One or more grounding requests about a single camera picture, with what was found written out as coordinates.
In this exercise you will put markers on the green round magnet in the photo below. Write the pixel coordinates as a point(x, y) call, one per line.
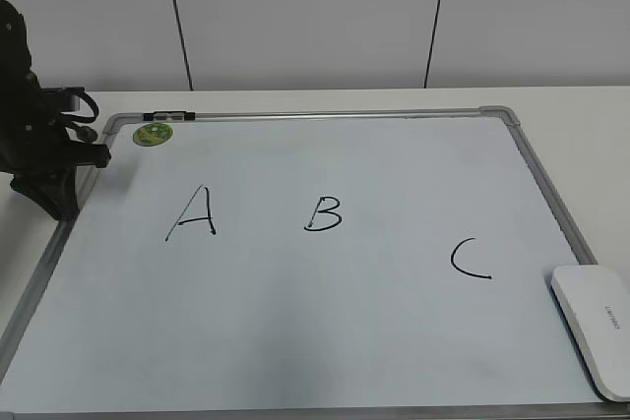
point(152, 135)

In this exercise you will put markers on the whiteboard with grey frame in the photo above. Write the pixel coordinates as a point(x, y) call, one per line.
point(375, 264)

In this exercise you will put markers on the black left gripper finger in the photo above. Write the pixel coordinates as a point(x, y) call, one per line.
point(54, 191)

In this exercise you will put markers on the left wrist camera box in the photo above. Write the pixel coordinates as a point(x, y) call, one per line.
point(64, 99)

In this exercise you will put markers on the white whiteboard eraser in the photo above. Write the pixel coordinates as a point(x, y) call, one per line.
point(595, 303)

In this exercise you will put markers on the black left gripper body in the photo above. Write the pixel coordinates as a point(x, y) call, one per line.
point(37, 137)

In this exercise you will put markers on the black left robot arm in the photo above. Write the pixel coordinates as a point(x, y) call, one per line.
point(16, 59)

